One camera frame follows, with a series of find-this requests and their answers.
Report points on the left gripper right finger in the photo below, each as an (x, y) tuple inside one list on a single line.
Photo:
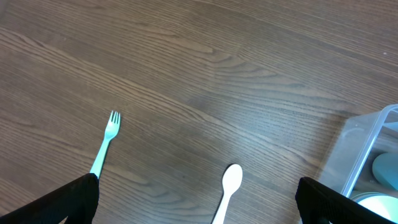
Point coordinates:
[(318, 204)]

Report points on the light blue bowl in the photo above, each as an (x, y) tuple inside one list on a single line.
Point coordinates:
[(379, 203)]

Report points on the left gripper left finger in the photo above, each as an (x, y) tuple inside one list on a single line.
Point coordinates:
[(75, 202)]

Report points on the clear plastic container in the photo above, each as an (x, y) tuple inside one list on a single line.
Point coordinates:
[(348, 166)]

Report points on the light blue lower cup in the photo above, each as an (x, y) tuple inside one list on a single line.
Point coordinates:
[(385, 170)]

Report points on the white plastic spoon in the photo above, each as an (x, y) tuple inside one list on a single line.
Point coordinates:
[(231, 182)]

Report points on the white plastic fork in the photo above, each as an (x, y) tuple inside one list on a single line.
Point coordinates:
[(111, 131)]

